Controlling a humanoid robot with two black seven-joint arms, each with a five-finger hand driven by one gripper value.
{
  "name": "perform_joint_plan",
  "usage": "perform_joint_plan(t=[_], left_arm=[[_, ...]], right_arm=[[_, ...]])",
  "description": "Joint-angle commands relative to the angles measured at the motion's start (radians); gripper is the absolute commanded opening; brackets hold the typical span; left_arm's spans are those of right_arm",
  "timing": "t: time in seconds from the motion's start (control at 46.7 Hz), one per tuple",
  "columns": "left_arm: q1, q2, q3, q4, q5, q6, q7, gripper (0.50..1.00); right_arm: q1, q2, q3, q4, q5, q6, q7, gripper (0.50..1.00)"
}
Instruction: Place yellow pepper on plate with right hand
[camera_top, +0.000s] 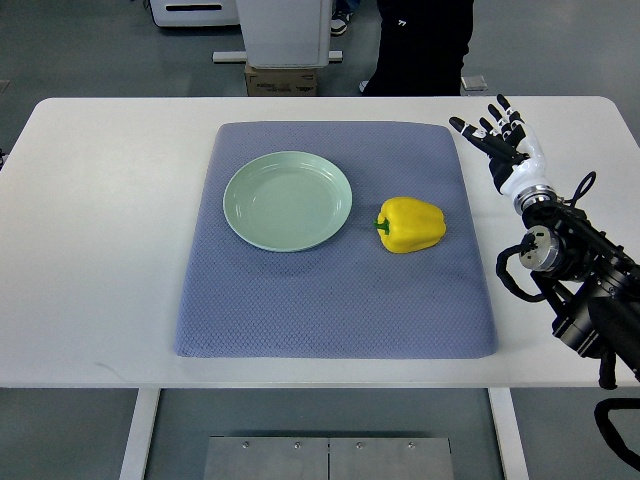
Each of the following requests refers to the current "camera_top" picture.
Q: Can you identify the white appliance with slot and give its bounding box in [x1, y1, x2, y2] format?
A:
[149, 0, 240, 28]

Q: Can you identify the white table leg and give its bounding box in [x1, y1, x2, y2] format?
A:
[488, 387, 529, 480]
[119, 388, 160, 480]

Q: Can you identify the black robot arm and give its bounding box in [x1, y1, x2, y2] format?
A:
[496, 173, 639, 391]

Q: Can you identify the grey floor plate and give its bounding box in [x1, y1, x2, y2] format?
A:
[461, 75, 488, 92]

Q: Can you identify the yellow bell pepper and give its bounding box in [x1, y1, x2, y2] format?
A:
[374, 196, 447, 254]

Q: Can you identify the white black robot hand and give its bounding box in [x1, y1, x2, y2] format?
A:
[449, 94, 548, 198]

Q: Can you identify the blue grey cloth mat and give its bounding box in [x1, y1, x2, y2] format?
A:
[174, 121, 498, 359]

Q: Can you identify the white sneaker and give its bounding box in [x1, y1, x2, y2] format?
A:
[330, 11, 351, 36]

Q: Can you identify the white table right leg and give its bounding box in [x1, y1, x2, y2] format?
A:
[488, 387, 529, 480]

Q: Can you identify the person in black trousers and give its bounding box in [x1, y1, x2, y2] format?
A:
[362, 0, 474, 97]

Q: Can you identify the white table left leg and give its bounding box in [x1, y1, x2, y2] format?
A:
[119, 388, 160, 480]

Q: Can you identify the brown cardboard box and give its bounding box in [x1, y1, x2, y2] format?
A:
[244, 65, 318, 97]

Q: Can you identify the white machine base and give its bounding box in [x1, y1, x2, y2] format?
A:
[212, 0, 343, 69]

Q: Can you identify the light green plate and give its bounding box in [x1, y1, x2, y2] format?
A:
[223, 151, 353, 252]

